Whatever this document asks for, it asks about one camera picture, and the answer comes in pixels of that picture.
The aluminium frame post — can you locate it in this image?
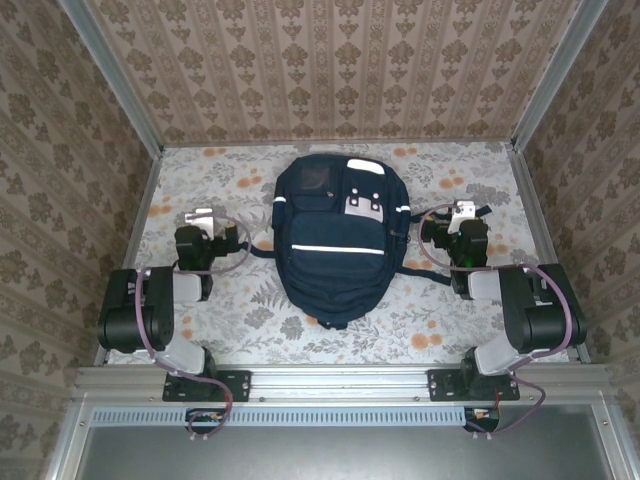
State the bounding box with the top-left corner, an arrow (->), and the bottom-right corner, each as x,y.
510,0 -> 609,151
57,0 -> 165,154

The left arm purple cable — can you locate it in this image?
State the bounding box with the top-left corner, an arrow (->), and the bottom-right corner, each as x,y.
134,213 -> 255,442

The slotted grey cable duct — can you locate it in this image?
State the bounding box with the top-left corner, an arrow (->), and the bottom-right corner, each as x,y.
92,405 -> 469,427

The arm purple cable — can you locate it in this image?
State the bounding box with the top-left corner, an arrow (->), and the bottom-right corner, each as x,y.
134,213 -> 255,442
418,203 -> 574,441

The small wired connector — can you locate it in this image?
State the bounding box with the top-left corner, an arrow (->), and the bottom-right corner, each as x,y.
463,407 -> 502,434
185,407 -> 227,435

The aluminium mounting rail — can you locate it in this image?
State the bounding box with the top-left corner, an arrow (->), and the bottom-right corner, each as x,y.
74,363 -> 609,401

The aluminium table end rail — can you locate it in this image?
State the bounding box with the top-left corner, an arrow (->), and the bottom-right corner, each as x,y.
159,138 -> 516,149

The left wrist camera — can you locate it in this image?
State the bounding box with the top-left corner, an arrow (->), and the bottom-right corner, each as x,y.
184,208 -> 220,241

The navy blue backpack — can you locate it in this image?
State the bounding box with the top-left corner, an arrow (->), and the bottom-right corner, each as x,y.
248,153 -> 489,331

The grey metal panel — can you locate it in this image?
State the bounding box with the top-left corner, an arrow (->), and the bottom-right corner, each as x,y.
74,424 -> 619,480

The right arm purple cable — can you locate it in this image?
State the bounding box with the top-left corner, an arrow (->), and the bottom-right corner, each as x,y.
418,203 -> 574,441

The floral tablecloth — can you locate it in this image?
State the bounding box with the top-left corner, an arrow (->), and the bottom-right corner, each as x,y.
107,142 -> 571,365

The aluminium table side rail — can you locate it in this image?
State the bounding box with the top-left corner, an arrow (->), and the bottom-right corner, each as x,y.
93,147 -> 164,365
504,142 -> 591,364

